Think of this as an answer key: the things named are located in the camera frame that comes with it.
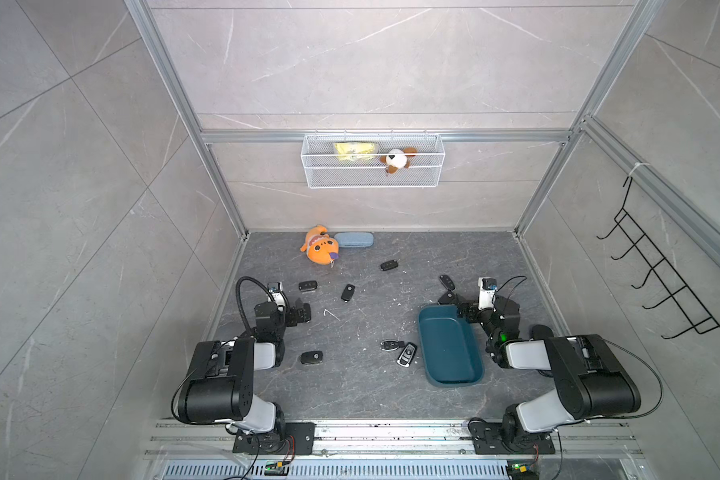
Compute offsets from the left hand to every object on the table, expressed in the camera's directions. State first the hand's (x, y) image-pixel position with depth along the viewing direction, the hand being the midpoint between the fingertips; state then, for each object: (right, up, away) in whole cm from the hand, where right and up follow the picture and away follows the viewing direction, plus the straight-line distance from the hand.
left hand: (284, 296), depth 94 cm
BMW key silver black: (+38, -16, -8) cm, 42 cm away
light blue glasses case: (+22, +19, +20) cm, 36 cm away
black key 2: (+55, +3, +10) cm, 56 cm away
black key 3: (+10, -17, -8) cm, 21 cm away
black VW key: (+20, 0, +7) cm, 21 cm away
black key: (+35, +9, +14) cm, 39 cm away
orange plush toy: (+10, +16, +10) cm, 21 cm away
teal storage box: (+53, -15, -4) cm, 55 cm away
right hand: (+61, +1, -1) cm, 61 cm away
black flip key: (+6, +3, +9) cm, 11 cm away
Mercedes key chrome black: (+34, -14, -6) cm, 37 cm away
